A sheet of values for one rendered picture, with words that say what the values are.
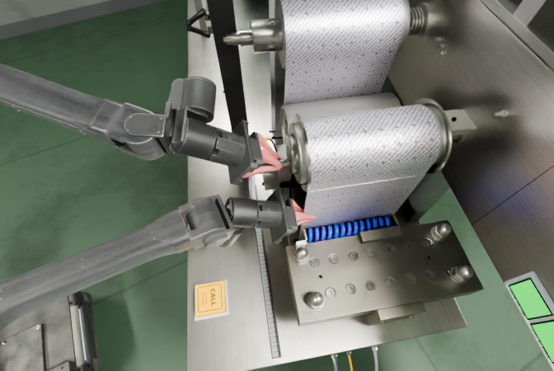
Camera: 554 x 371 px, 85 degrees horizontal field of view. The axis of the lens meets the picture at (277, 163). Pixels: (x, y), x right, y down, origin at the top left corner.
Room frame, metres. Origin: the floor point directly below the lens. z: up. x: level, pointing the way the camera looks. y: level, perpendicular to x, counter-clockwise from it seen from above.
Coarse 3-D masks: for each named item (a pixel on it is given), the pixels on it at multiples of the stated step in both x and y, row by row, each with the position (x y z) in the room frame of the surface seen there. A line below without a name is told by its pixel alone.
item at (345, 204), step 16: (416, 176) 0.31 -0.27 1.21; (320, 192) 0.27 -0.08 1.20; (336, 192) 0.28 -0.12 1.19; (352, 192) 0.29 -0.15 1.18; (368, 192) 0.29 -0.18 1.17; (384, 192) 0.30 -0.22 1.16; (400, 192) 0.30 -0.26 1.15; (304, 208) 0.27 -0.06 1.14; (320, 208) 0.28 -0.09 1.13; (336, 208) 0.28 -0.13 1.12; (352, 208) 0.29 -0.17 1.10; (368, 208) 0.30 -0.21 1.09; (384, 208) 0.30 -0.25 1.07; (304, 224) 0.27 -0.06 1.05; (320, 224) 0.28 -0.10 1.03
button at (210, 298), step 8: (200, 288) 0.16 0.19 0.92; (208, 288) 0.16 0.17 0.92; (216, 288) 0.16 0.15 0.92; (224, 288) 0.16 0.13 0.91; (200, 296) 0.14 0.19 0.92; (208, 296) 0.14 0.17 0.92; (216, 296) 0.14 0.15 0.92; (224, 296) 0.14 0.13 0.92; (200, 304) 0.12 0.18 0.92; (208, 304) 0.12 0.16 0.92; (216, 304) 0.12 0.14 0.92; (224, 304) 0.12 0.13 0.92; (200, 312) 0.10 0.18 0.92; (208, 312) 0.10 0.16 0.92; (216, 312) 0.10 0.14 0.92
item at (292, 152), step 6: (288, 138) 0.34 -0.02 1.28; (294, 138) 0.34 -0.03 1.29; (288, 144) 0.34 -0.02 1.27; (294, 144) 0.32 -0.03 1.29; (288, 150) 0.34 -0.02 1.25; (294, 150) 0.31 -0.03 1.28; (288, 156) 0.34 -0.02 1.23; (294, 156) 0.31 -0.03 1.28; (294, 162) 0.30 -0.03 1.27; (294, 168) 0.29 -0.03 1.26
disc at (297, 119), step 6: (294, 114) 0.39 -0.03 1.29; (294, 120) 0.38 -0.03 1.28; (300, 120) 0.35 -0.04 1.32; (300, 126) 0.34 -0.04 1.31; (306, 138) 0.31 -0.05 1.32; (306, 144) 0.30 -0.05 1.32; (306, 150) 0.30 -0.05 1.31; (306, 156) 0.29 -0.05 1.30; (306, 162) 0.29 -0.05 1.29; (306, 180) 0.27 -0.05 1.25; (306, 186) 0.27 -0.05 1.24
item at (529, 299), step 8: (528, 280) 0.11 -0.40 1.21; (512, 288) 0.11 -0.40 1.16; (520, 288) 0.11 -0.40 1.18; (528, 288) 0.10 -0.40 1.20; (520, 296) 0.10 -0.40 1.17; (528, 296) 0.09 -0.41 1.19; (536, 296) 0.09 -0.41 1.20; (520, 304) 0.08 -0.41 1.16; (528, 304) 0.08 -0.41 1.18; (536, 304) 0.08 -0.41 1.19; (544, 304) 0.08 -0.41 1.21; (528, 312) 0.07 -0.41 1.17; (536, 312) 0.07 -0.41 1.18; (544, 312) 0.07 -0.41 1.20
